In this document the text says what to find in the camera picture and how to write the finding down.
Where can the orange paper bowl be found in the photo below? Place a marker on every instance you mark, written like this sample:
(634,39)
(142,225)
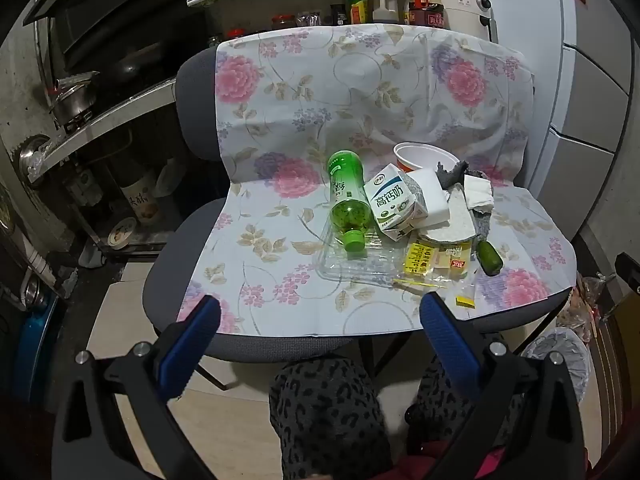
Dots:
(420,155)

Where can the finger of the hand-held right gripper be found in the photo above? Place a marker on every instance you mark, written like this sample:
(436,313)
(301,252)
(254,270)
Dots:
(629,271)

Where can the grey leopard print pants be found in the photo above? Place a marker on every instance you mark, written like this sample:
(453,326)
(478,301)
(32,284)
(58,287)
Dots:
(325,410)

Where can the white labelled bottle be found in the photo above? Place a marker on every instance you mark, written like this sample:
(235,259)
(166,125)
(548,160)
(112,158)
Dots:
(142,200)

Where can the pale yellow sachet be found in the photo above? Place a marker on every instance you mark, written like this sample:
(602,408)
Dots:
(452,260)

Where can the black wok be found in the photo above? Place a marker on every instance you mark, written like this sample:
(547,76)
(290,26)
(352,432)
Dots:
(132,62)

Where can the white milk carton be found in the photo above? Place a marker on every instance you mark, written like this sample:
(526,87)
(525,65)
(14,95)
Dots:
(390,200)

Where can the dark sauce bottle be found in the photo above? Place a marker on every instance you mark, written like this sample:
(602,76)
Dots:
(338,7)

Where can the clear plastic tray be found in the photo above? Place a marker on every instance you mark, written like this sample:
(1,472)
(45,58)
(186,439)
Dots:
(345,267)

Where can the crumpled plastic bag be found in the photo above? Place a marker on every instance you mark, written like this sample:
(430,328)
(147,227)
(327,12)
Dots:
(582,305)

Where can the grey office chair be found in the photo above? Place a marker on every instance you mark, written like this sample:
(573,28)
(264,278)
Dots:
(195,80)

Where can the steel pot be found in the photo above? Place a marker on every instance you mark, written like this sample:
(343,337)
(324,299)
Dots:
(72,100)

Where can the white paper block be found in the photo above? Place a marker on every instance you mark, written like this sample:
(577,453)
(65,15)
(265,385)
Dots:
(430,190)

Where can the white rice cooker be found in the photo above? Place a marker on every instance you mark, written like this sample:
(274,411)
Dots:
(462,2)

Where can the small clear sachet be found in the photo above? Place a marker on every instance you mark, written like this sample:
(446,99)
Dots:
(465,301)

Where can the pink garment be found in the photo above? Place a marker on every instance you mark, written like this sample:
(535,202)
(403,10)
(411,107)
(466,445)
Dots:
(465,462)

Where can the trash bin with white bag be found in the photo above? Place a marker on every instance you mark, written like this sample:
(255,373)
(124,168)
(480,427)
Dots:
(557,360)

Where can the green plastic bottle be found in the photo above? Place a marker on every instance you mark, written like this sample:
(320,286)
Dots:
(347,185)

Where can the small green bottle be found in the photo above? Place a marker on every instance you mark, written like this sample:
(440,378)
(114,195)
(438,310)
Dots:
(489,259)

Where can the grey rag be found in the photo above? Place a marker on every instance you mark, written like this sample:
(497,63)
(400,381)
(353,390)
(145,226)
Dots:
(450,172)

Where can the red lidded jar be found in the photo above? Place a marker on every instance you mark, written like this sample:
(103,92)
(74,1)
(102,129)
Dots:
(283,22)

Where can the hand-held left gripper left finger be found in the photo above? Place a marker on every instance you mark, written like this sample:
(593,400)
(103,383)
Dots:
(192,340)

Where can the white paper wrapper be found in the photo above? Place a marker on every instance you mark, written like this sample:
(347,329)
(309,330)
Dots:
(457,225)

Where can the yellow green seasoning bottle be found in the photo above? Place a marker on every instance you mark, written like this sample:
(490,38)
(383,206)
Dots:
(358,5)

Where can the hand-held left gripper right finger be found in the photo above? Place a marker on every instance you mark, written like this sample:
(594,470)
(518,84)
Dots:
(450,340)

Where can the dark spice jar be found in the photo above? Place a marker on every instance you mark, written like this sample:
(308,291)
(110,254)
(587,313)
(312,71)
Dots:
(307,19)

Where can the blue container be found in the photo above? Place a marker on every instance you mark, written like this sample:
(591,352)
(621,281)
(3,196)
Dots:
(32,350)

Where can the white tissue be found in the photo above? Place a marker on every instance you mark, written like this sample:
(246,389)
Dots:
(477,190)

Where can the steel pot lid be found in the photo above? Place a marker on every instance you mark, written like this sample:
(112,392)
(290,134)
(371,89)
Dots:
(32,155)

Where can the white plastic jug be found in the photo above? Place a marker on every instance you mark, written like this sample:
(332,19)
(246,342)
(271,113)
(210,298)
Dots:
(386,5)

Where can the yellow plastic straw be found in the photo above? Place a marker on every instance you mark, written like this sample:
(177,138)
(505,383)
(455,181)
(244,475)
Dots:
(420,285)

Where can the floral cloth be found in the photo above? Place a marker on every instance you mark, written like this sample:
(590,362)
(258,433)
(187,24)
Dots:
(300,110)

